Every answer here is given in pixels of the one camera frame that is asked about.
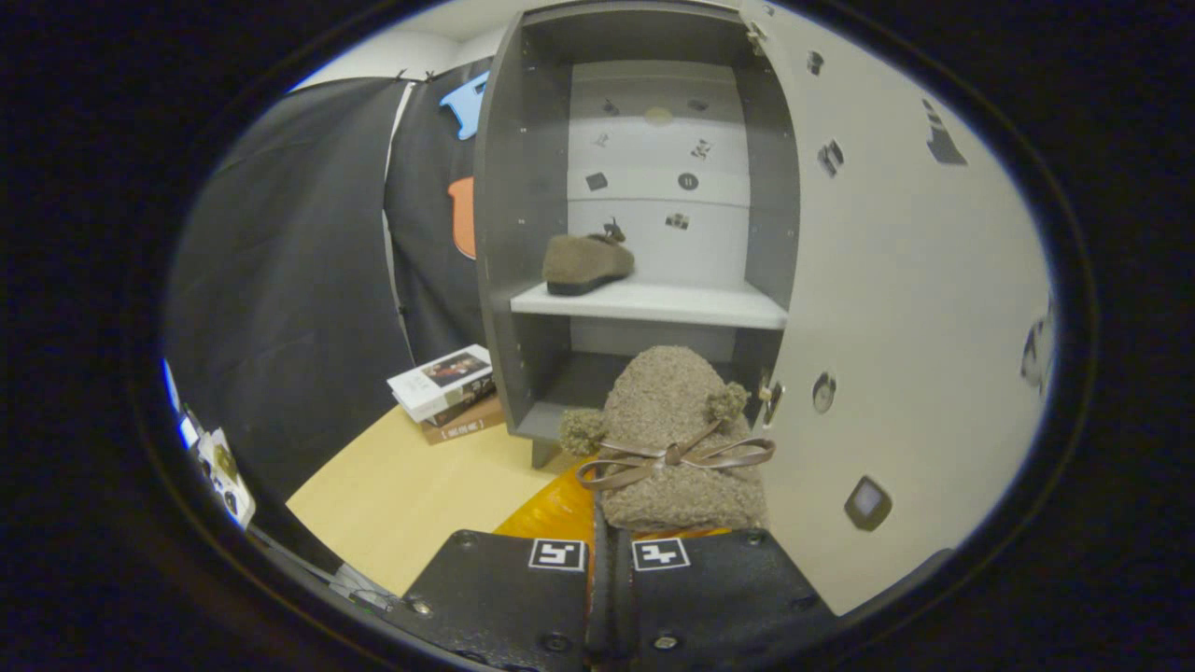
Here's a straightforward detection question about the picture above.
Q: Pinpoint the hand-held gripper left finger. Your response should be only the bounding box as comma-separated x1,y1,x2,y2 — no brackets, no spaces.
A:
397,457,612,671

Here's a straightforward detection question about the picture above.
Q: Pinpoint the white book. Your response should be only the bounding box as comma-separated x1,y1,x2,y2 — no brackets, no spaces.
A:
387,343,496,423

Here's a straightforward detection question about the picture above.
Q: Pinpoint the grey shoe cabinet door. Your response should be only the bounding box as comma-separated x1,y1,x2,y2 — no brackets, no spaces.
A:
738,0,1056,617

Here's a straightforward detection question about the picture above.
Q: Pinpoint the brown book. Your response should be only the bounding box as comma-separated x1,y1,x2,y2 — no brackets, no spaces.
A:
420,397,508,446

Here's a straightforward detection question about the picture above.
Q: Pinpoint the lit monitor screen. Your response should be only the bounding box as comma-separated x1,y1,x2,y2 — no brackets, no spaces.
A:
163,359,202,449

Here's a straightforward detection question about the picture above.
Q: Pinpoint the white printed box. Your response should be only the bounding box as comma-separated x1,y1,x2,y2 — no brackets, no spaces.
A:
191,427,258,531

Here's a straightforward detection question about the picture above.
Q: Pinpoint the black backdrop cloth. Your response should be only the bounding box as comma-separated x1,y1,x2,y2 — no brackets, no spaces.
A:
163,61,496,552

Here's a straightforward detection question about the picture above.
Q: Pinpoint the dark book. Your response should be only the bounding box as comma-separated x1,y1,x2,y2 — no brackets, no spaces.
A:
425,376,499,430

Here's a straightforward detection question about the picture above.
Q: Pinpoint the grey shoe cabinet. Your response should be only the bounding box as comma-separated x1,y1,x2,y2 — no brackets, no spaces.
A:
471,0,802,469

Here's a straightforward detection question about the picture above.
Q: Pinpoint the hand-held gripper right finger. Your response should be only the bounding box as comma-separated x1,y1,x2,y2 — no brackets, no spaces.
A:
612,527,837,671

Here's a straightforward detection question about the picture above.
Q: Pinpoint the brown fuzzy shoe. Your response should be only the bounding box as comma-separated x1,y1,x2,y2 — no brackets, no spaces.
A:
541,219,636,298
558,345,778,535

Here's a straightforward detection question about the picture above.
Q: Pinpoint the white cabinet shelf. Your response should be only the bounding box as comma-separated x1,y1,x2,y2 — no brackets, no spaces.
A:
510,280,790,330

